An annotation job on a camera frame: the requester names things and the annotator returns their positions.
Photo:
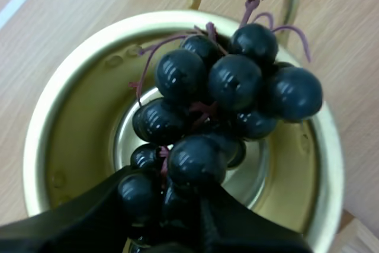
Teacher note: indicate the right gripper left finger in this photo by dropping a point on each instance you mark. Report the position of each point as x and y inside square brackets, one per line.
[74, 223]

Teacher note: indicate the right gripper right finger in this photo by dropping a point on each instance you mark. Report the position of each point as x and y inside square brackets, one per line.
[237, 226]

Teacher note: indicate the bunch of dark toy grapes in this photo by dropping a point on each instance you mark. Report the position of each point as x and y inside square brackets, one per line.
[225, 87]

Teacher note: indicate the shallow wooden tray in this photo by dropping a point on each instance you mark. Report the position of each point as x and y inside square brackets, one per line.
[359, 235]

